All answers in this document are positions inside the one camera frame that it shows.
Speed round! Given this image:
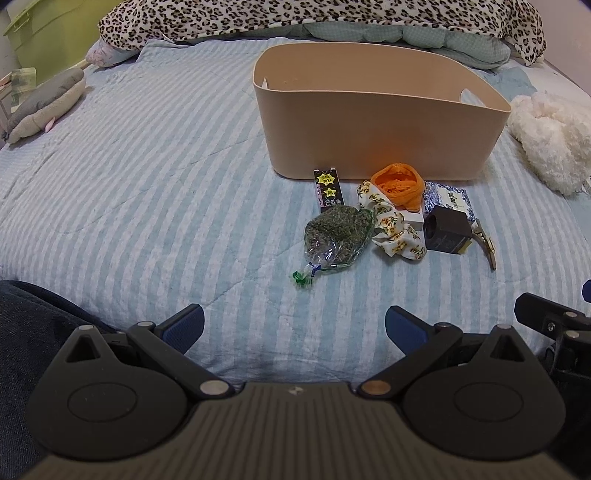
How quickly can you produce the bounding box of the white yellow patterned scrunchie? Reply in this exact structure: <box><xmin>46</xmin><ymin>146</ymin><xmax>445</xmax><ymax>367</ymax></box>
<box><xmin>358</xmin><ymin>180</ymin><xmax>427</xmax><ymax>262</ymax></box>

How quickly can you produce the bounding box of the small black box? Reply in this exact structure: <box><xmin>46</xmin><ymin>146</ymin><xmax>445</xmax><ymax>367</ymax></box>
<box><xmin>424</xmin><ymin>206</ymin><xmax>472</xmax><ymax>254</ymax></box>

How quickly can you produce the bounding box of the green dried herb bag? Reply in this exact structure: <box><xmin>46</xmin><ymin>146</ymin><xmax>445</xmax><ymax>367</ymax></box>
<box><xmin>291</xmin><ymin>205</ymin><xmax>376</xmax><ymax>287</ymax></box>

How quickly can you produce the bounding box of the blue white patterned box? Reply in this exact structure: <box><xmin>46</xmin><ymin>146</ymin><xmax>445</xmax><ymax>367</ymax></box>
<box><xmin>402</xmin><ymin>181</ymin><xmax>476</xmax><ymax>225</ymax></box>

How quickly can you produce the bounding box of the black star card box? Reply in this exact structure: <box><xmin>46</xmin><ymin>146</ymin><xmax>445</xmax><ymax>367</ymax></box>
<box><xmin>314</xmin><ymin>168</ymin><xmax>345</xmax><ymax>212</ymax></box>

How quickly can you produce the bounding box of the blue striped bed cover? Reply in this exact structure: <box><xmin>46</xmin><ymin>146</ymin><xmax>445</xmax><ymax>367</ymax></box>
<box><xmin>1</xmin><ymin>39</ymin><xmax>590</xmax><ymax>382</ymax></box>

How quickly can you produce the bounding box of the white fluffy plush toy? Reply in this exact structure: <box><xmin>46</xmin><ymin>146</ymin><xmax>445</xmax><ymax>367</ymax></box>
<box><xmin>507</xmin><ymin>92</ymin><xmax>590</xmax><ymax>197</ymax></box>

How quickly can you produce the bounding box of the beige plastic storage bin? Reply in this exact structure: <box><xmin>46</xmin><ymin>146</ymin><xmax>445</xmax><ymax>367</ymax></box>
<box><xmin>252</xmin><ymin>42</ymin><xmax>511</xmax><ymax>181</ymax></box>

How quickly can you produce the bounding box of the grey beige plush toy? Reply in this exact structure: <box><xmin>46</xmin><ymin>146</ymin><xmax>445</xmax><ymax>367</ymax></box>
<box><xmin>3</xmin><ymin>67</ymin><xmax>86</xmax><ymax>145</ymax></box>

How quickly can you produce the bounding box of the light green quilted duvet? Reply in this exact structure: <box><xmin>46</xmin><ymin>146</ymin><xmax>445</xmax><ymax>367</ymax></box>
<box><xmin>174</xmin><ymin>21</ymin><xmax>512</xmax><ymax>71</ymax></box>

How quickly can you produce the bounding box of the pink floral pillow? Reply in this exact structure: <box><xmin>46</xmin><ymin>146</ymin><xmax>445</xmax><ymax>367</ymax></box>
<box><xmin>85</xmin><ymin>38</ymin><xmax>139</xmax><ymax>68</ymax></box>

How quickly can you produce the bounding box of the leopard print blanket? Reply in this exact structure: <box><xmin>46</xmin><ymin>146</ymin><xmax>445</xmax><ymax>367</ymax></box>
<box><xmin>98</xmin><ymin>1</ymin><xmax>547</xmax><ymax>65</ymax></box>

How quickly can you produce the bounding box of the green plastic storage box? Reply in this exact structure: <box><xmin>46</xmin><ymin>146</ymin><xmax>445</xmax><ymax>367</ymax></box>
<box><xmin>2</xmin><ymin>0</ymin><xmax>118</xmax><ymax>84</ymax></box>

